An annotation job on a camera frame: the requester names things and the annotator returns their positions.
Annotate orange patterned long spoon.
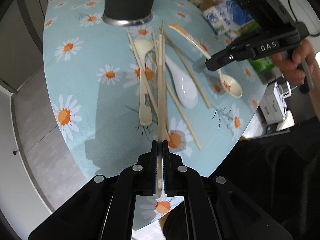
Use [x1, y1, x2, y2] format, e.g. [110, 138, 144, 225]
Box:
[168, 23, 242, 98]

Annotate white ceramic soup spoon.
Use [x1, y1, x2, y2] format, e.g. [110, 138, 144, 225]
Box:
[165, 55, 199, 109]

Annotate bamboo chopstick long diagonal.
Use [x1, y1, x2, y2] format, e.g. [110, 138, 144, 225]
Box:
[147, 52, 203, 152]

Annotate cream plastic spoon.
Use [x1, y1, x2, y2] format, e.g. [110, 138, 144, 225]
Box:
[133, 38, 154, 126]

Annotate person's right hand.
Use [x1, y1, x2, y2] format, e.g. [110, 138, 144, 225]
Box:
[270, 39, 319, 89]

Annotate blue white salt bag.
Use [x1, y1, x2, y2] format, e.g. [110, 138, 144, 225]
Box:
[202, 0, 254, 36]

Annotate green refill pouch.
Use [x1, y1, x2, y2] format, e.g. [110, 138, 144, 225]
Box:
[248, 56, 274, 74]

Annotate black utensil holder cup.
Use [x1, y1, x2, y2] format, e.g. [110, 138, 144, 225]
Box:
[101, 0, 154, 27]

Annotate grey door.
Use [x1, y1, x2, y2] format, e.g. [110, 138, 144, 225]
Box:
[1, 0, 48, 94]

